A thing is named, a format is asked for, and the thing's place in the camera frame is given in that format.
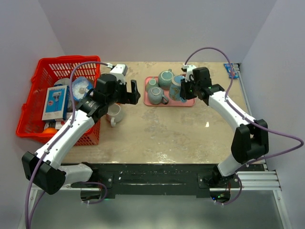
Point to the orange fruit in basket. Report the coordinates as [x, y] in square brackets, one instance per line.
[50, 130]

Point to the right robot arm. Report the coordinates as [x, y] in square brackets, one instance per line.
[249, 141]

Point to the grey-blue mug front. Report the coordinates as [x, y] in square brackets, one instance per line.
[156, 96]

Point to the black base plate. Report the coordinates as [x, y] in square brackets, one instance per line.
[156, 179]

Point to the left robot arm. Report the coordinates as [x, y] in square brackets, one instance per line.
[43, 168]

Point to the teal mug back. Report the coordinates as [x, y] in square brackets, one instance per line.
[165, 79]

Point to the white speckled mug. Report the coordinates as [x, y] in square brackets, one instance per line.
[115, 114]

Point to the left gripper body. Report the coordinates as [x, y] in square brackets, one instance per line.
[119, 96]

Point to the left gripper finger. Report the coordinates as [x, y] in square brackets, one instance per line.
[134, 88]
[132, 98]

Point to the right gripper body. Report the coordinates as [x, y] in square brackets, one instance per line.
[190, 89]

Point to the blue product box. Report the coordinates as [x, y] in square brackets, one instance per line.
[56, 104]

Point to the blue snack packet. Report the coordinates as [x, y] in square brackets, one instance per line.
[232, 73]

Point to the round tin can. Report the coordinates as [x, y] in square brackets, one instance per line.
[62, 82]

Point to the small teal mug left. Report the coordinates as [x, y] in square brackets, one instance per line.
[151, 83]

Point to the blue butterfly mug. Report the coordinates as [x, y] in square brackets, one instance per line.
[175, 89]

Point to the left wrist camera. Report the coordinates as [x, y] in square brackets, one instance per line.
[119, 71]

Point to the red plastic basket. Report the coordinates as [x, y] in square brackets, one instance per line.
[47, 72]

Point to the pink tray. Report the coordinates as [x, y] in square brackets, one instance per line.
[188, 103]

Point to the blue white plastic bag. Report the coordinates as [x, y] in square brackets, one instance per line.
[80, 87]

